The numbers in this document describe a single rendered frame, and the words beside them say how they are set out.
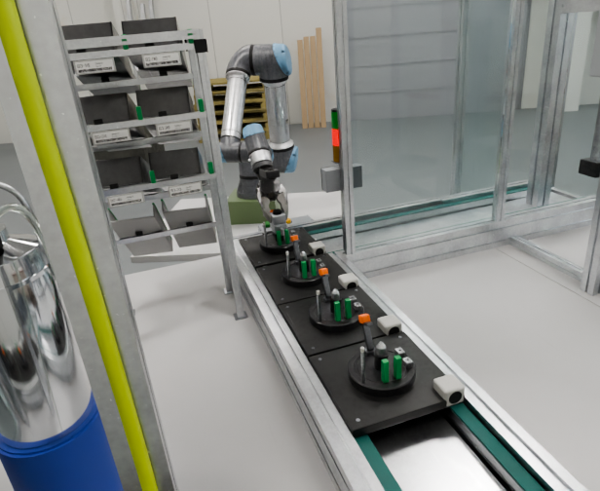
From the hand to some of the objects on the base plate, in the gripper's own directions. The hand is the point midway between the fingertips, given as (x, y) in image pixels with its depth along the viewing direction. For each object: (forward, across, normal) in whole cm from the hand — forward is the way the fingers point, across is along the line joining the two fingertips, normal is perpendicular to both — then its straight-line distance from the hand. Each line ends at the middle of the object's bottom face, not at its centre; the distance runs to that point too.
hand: (278, 216), depth 164 cm
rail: (+6, -28, -26) cm, 38 cm away
